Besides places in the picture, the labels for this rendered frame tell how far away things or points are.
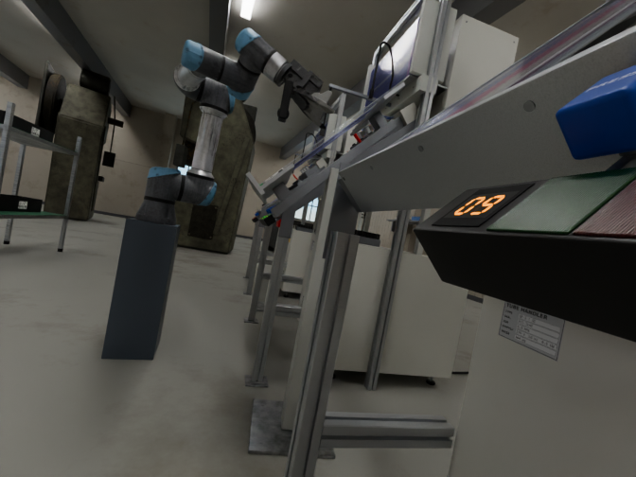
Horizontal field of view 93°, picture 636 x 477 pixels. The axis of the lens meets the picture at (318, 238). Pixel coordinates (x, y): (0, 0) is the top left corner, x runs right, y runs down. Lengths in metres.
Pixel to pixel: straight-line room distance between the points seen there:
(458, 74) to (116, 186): 9.82
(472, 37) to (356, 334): 1.44
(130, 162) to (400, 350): 9.83
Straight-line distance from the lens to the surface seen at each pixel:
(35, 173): 11.18
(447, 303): 1.58
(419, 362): 1.60
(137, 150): 10.60
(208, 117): 1.43
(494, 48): 1.85
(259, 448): 1.04
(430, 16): 1.68
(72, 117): 7.41
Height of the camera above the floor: 0.63
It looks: 1 degrees down
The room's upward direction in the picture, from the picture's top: 11 degrees clockwise
